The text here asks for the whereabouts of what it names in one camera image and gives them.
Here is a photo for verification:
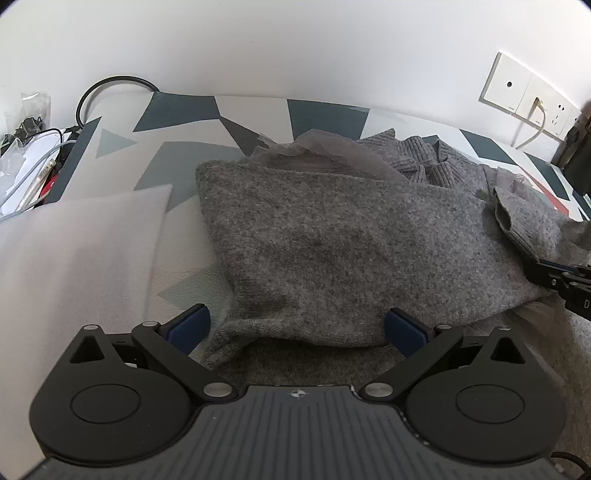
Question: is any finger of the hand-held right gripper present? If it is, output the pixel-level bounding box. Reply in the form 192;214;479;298
522;258;591;290

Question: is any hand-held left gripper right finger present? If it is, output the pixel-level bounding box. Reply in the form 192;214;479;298
360;307;536;402

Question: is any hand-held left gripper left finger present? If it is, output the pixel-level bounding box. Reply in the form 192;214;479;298
58;303;237;401

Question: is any grey knit sweater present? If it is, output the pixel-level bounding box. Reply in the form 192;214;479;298
194;128;591;393

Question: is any black pouch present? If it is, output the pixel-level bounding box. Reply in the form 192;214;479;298
551;124;580;168

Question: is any small red object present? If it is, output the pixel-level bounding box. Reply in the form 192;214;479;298
39;159;65;204

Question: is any geometric patterned bed sheet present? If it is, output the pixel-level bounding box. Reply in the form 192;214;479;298
0;90;591;480

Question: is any plastic bag of black parts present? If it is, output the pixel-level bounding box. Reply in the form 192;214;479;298
0;91;51;148

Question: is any white plugged cable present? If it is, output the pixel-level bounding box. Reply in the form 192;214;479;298
513;97;550;151

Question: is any white wall socket panel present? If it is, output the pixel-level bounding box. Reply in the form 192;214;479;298
479;52;583;140

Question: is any pile of white cables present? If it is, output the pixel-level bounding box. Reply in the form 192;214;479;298
0;129;77;217

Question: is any black cable loop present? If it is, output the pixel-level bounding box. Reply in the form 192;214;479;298
75;75;161;132

